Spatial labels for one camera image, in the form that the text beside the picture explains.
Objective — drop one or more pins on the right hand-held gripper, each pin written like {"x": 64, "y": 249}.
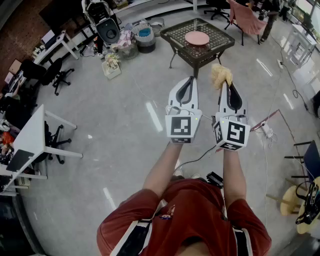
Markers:
{"x": 235, "y": 132}

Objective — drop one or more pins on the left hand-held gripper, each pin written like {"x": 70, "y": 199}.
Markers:
{"x": 183, "y": 127}

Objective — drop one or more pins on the big pink plate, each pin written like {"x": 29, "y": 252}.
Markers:
{"x": 197, "y": 38}

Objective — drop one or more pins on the person's right forearm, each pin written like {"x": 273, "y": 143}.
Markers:
{"x": 233, "y": 175}

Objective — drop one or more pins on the person's left forearm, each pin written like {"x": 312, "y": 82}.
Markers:
{"x": 162, "y": 170}

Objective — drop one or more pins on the white power strip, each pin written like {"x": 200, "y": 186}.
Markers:
{"x": 280, "y": 64}
{"x": 267, "y": 129}

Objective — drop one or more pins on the grey laundry basket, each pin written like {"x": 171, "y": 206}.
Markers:
{"x": 146, "y": 43}
{"x": 157, "y": 27}

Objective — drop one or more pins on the person's white shoe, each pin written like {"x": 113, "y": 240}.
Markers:
{"x": 196, "y": 176}
{"x": 178, "y": 174}

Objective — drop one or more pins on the black waist device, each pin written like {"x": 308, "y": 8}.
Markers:
{"x": 215, "y": 178}

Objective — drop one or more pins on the blue cloth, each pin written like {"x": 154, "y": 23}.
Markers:
{"x": 145, "y": 32}

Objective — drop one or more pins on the white box of flowers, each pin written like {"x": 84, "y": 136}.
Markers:
{"x": 111, "y": 66}

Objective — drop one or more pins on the pink checkered cloth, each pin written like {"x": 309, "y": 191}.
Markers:
{"x": 126, "y": 40}

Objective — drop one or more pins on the pink draped chair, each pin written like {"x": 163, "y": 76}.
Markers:
{"x": 246, "y": 20}

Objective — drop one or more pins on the blue chair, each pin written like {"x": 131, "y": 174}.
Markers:
{"x": 312, "y": 157}

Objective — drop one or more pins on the white metal rack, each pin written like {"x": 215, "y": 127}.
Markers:
{"x": 300, "y": 37}

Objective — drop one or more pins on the white curved counter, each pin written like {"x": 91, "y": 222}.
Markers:
{"x": 162, "y": 7}

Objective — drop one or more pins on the black office chair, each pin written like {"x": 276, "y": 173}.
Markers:
{"x": 53, "y": 142}
{"x": 217, "y": 10}
{"x": 53, "y": 71}

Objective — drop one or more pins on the tan cushioned wooden stool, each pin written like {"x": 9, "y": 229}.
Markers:
{"x": 288, "y": 200}

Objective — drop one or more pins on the person's red shirt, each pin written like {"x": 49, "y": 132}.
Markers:
{"x": 195, "y": 212}

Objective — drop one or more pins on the white desk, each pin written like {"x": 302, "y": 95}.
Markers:
{"x": 30, "y": 135}
{"x": 53, "y": 42}

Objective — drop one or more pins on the open laptop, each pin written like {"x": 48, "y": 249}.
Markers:
{"x": 48, "y": 40}

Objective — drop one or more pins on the black laptop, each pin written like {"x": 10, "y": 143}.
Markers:
{"x": 20, "y": 160}

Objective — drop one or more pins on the black wall screen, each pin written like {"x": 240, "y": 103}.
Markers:
{"x": 60, "y": 12}

